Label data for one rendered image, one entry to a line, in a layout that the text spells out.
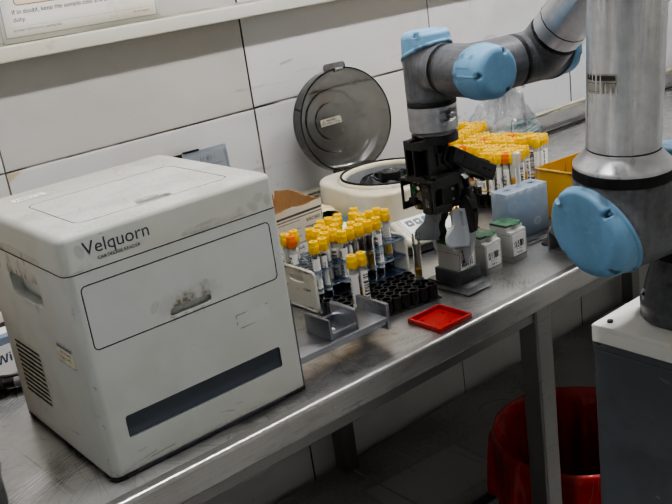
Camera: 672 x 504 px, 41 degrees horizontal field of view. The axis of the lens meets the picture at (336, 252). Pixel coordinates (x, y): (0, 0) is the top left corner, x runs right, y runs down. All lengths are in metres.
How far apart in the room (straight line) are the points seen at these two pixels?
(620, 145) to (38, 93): 1.00
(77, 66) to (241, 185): 0.66
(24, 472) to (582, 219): 0.73
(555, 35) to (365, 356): 0.51
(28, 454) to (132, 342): 0.25
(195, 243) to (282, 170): 0.87
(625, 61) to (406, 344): 0.51
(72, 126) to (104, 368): 0.72
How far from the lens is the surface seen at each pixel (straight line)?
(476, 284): 1.43
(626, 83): 1.04
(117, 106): 1.70
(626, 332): 1.22
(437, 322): 1.34
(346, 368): 1.24
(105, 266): 1.00
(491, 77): 1.23
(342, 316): 1.27
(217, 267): 1.07
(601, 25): 1.03
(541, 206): 1.65
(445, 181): 1.36
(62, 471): 1.15
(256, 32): 1.85
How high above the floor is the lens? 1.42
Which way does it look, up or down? 19 degrees down
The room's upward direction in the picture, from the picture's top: 8 degrees counter-clockwise
